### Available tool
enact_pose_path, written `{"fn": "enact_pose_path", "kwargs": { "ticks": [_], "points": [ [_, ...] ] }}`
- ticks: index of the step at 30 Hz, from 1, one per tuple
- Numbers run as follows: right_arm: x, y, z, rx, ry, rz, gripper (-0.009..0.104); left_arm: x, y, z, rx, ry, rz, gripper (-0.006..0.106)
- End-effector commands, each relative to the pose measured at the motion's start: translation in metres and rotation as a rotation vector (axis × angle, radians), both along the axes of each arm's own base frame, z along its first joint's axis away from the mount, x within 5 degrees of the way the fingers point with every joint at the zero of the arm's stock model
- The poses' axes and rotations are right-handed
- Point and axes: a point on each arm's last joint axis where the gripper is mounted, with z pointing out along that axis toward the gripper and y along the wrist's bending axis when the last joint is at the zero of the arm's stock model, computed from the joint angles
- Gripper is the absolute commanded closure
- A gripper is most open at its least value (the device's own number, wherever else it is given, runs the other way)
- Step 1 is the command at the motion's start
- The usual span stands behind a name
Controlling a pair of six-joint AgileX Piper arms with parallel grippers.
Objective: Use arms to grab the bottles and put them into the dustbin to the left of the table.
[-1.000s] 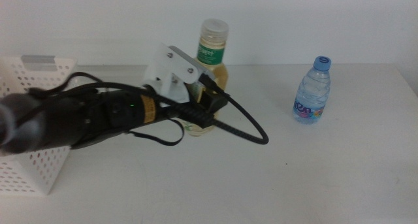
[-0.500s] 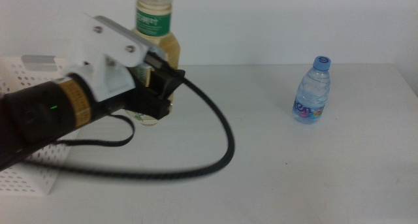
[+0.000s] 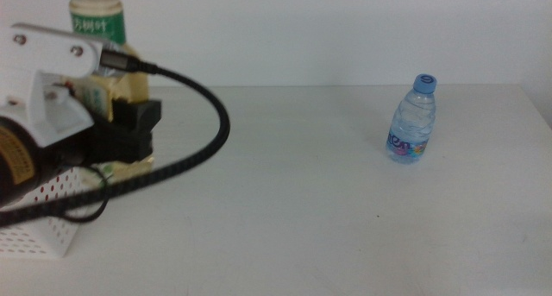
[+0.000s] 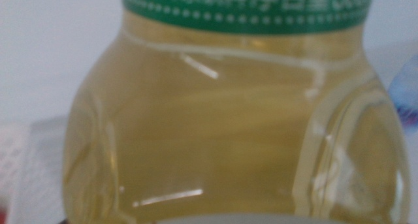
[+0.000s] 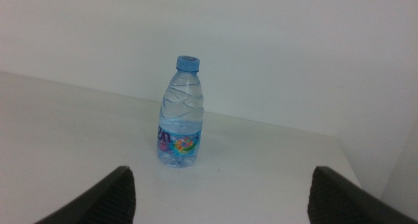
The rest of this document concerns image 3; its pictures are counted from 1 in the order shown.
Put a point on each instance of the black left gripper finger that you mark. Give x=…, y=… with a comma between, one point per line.
x=138, y=127

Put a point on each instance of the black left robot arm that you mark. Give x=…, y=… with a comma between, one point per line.
x=10, y=166

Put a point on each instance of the yellow tea bottle green label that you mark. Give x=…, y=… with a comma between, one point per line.
x=97, y=26

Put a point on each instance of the clear water bottle blue cap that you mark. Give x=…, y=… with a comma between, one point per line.
x=412, y=127

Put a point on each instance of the white perforated plastic basket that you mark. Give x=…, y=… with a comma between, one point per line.
x=47, y=240

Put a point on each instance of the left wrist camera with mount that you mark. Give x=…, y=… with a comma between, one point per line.
x=43, y=54

